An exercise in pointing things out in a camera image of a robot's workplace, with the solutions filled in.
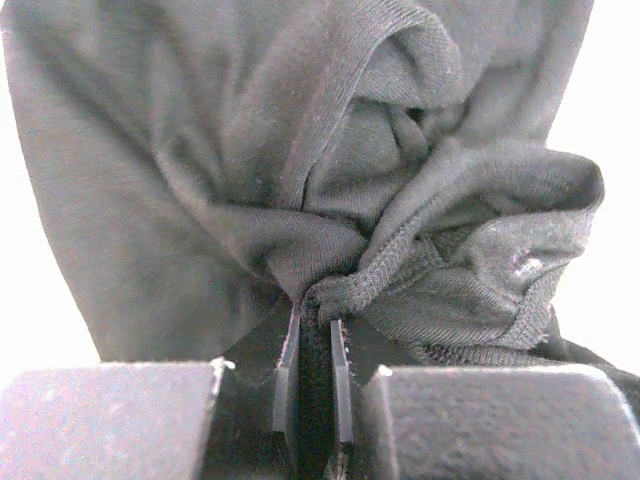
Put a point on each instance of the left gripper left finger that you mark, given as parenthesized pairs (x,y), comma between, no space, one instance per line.
(234,417)

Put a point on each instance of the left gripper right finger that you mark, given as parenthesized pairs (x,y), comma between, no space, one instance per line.
(396,420)

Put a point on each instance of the black tank top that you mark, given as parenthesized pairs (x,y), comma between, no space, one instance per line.
(198,164)

